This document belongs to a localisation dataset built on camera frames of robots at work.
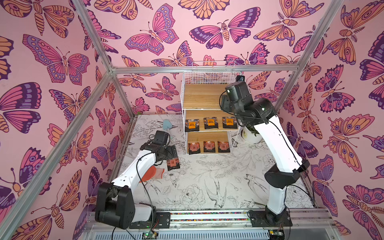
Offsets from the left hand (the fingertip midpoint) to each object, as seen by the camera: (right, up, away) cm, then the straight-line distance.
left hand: (169, 152), depth 87 cm
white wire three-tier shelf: (+22, +13, -7) cm, 27 cm away
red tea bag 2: (+14, +1, +13) cm, 19 cm away
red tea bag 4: (+34, +1, +13) cm, 36 cm away
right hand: (+29, +26, -19) cm, 43 cm away
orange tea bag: (+23, +17, -6) cm, 29 cm away
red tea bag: (+1, -8, +7) cm, 11 cm away
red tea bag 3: (+24, +2, +13) cm, 28 cm away
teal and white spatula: (-6, +16, +26) cm, 32 cm away
